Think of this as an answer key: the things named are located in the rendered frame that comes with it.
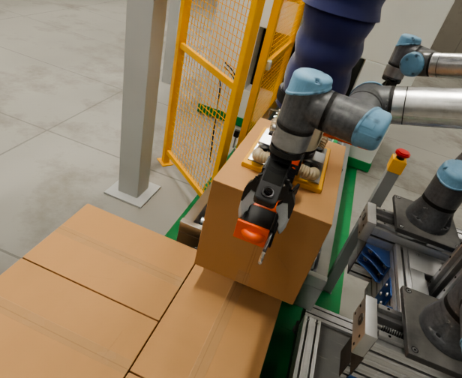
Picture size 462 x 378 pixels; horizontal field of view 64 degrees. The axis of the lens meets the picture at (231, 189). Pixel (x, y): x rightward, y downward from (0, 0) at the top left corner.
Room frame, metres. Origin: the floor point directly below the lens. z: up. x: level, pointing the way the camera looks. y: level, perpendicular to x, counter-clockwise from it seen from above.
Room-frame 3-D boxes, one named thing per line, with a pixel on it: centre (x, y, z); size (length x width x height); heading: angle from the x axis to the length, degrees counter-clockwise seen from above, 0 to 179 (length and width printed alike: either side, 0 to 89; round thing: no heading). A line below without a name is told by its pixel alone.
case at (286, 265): (1.24, -0.19, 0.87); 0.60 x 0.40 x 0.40; 169
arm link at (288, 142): (0.68, -0.09, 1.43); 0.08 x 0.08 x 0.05
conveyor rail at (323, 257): (2.30, -0.70, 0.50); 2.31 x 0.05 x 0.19; 169
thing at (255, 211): (0.66, -0.07, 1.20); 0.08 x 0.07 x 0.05; 170
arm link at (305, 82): (0.68, -0.09, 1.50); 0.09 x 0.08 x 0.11; 71
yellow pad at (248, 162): (1.27, -0.09, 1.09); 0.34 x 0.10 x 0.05; 170
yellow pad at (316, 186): (1.24, -0.28, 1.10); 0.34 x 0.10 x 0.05; 170
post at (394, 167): (1.68, -0.76, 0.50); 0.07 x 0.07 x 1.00; 79
